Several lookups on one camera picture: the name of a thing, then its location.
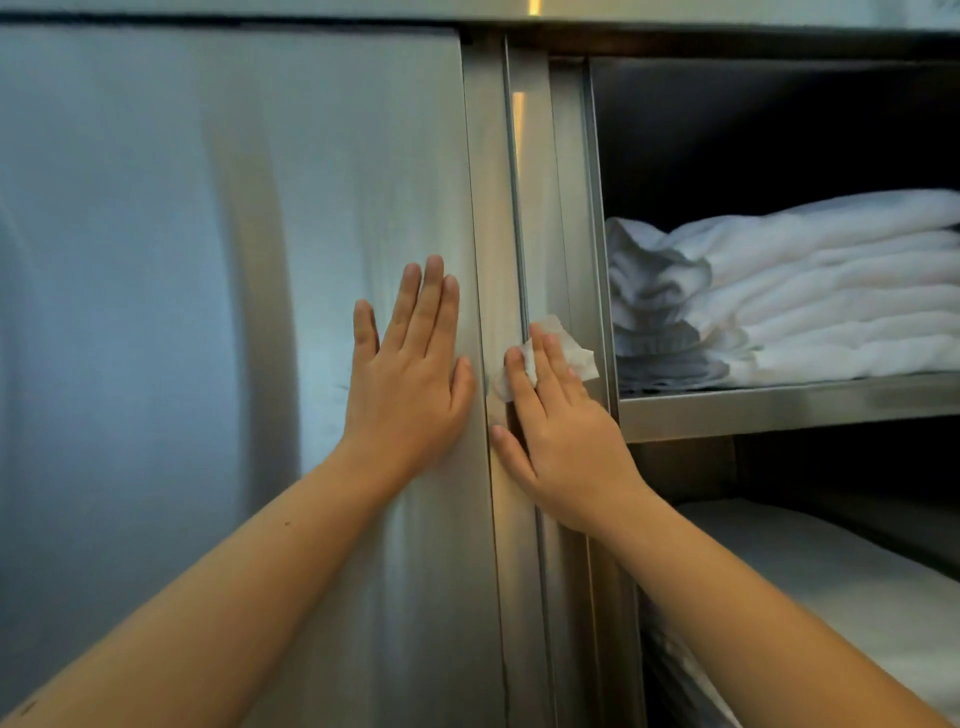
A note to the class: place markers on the person's right forearm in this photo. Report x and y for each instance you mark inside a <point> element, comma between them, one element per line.
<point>765,637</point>

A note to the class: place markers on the person's right hand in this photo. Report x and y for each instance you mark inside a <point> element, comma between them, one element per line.
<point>577,457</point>

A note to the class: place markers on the white wet wipe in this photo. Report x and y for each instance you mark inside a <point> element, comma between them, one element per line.
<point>577,352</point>

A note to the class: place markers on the stainless steel cabinet door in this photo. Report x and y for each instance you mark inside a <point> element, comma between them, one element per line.
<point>555,187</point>
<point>187,300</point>

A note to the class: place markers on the person's left hand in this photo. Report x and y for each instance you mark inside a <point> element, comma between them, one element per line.
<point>409,405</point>

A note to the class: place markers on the stack of white folded towels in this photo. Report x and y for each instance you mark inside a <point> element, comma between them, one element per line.
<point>825,300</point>

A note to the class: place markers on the stack of white folded sheets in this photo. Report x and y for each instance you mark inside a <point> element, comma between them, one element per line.
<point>862,585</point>

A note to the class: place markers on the person's left forearm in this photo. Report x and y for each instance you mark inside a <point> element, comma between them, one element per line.
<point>225,600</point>

